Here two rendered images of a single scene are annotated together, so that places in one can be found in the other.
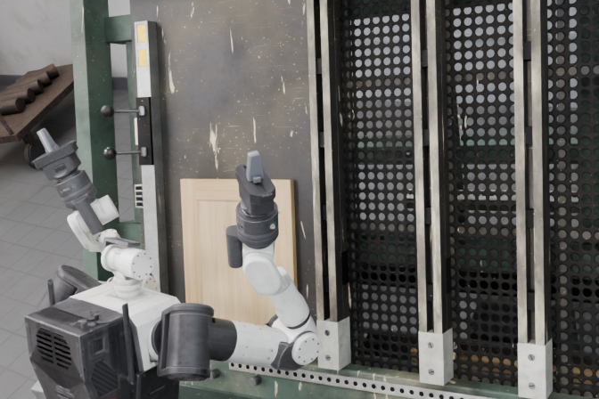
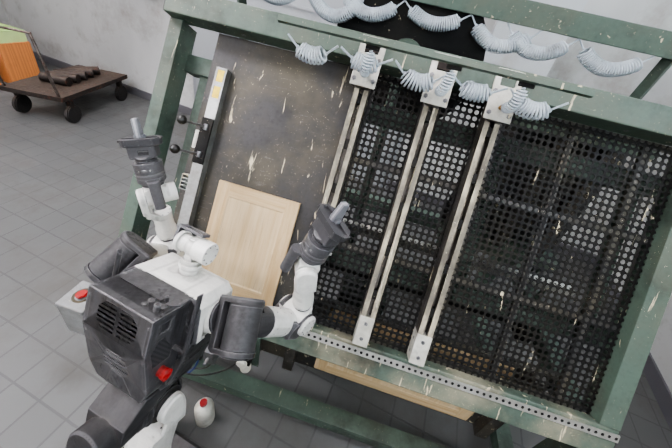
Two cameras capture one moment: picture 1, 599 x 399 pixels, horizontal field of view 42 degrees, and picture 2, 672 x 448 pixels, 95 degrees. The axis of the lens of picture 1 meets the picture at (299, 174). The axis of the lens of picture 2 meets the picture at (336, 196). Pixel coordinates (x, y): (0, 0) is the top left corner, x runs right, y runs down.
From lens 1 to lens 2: 92 cm
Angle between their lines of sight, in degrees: 25
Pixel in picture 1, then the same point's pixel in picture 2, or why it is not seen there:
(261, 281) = (304, 287)
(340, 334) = not seen: hidden behind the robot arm
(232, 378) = not seen: hidden behind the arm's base
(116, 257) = (188, 244)
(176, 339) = (237, 328)
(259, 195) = (342, 236)
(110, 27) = (192, 62)
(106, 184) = not seen: hidden behind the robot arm
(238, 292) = (241, 261)
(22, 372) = (31, 251)
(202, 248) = (223, 227)
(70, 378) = (128, 352)
